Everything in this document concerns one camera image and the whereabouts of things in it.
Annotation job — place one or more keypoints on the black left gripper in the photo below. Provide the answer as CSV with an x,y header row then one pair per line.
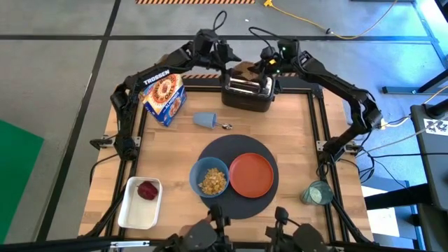
x,y
206,45

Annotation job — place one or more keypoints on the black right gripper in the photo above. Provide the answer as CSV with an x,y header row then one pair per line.
x,y
285,52

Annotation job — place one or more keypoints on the brown toast slice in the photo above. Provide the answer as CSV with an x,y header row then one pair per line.
x,y
248,72

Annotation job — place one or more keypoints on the silver metal spoon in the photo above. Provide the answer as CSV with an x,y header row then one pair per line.
x,y
227,126

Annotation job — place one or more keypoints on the small blue plastic cup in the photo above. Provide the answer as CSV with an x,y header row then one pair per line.
x,y
204,119

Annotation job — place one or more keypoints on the honey bunches cereal box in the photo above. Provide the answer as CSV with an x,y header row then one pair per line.
x,y
164,98

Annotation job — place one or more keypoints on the green glass cup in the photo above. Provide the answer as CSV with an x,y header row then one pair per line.
x,y
316,193

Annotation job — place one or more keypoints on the dark red apple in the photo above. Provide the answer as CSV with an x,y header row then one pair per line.
x,y
147,190

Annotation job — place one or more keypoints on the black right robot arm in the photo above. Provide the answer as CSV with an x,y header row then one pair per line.
x,y
336,84

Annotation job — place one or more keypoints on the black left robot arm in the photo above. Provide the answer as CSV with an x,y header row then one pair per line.
x,y
154,77

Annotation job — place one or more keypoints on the black two-slot toaster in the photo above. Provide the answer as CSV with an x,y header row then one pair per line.
x,y
245,101

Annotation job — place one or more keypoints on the orange black hazard floor tape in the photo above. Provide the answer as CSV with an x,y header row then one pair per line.
x,y
192,1

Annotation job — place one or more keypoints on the dark round woven placemat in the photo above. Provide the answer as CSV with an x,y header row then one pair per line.
x,y
227,147

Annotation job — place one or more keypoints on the orange plate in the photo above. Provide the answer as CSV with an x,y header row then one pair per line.
x,y
251,176

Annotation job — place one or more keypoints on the blue bowl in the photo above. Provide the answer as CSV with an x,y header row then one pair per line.
x,y
197,169

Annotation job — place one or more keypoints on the golden cereal flakes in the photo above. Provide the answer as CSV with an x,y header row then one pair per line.
x,y
213,182

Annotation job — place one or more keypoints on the white power strip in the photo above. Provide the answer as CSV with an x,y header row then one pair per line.
x,y
385,123

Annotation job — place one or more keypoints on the white black marker tag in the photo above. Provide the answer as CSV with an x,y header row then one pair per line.
x,y
435,126

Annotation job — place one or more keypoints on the white rectangular tray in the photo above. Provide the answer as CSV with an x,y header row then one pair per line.
x,y
138,213

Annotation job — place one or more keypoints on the black cart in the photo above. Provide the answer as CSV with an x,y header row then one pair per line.
x,y
434,157

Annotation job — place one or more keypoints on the green board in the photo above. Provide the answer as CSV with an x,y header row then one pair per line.
x,y
17,175

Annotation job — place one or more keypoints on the black crossbar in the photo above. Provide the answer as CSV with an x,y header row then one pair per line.
x,y
52,245

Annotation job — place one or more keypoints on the black aluminium table frame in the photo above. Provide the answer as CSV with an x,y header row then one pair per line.
x,y
316,94

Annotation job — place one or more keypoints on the dark blue metal floor frame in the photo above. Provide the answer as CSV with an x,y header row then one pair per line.
x,y
399,90

